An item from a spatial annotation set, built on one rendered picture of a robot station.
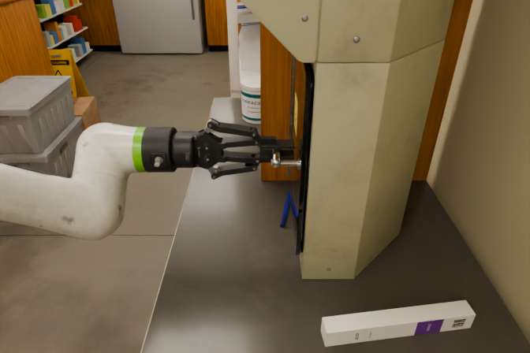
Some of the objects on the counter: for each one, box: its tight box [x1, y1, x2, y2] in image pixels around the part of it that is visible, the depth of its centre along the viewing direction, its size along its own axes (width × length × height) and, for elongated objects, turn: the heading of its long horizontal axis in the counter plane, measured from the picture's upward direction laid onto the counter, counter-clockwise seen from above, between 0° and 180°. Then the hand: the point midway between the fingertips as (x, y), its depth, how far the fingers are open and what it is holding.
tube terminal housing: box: [300, 0, 465, 279], centre depth 76 cm, size 25×32×77 cm
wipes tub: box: [241, 76, 261, 124], centre depth 148 cm, size 13×13×15 cm
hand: (277, 149), depth 78 cm, fingers closed, pressing on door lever
